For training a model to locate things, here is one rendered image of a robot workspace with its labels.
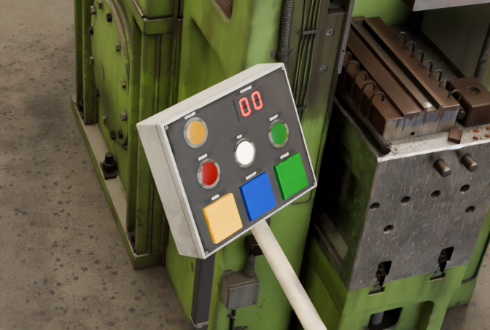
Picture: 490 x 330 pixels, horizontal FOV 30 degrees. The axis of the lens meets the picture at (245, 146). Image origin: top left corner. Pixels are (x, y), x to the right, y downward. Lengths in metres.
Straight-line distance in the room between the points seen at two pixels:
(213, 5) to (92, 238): 1.21
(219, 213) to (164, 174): 0.13
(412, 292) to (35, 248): 1.28
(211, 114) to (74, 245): 1.48
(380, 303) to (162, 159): 1.02
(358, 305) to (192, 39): 0.84
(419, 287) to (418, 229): 0.25
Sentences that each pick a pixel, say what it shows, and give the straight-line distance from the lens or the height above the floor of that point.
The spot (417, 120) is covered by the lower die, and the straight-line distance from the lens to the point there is 2.21.
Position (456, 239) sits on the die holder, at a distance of 2.50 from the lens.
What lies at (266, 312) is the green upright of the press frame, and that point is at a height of 0.21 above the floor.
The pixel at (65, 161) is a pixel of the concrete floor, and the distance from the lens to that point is 3.48.
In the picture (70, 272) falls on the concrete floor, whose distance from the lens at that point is 3.06.
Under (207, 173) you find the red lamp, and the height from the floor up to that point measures 1.09.
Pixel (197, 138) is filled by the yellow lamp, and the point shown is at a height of 1.15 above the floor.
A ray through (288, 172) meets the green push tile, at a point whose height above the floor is 1.02.
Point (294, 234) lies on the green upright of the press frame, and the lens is 2.50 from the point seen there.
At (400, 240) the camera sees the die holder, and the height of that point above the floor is 0.62.
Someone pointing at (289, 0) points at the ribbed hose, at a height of 1.26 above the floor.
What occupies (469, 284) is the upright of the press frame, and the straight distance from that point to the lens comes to 3.08.
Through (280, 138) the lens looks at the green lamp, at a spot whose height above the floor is 1.08.
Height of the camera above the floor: 2.21
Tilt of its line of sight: 38 degrees down
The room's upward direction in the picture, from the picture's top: 7 degrees clockwise
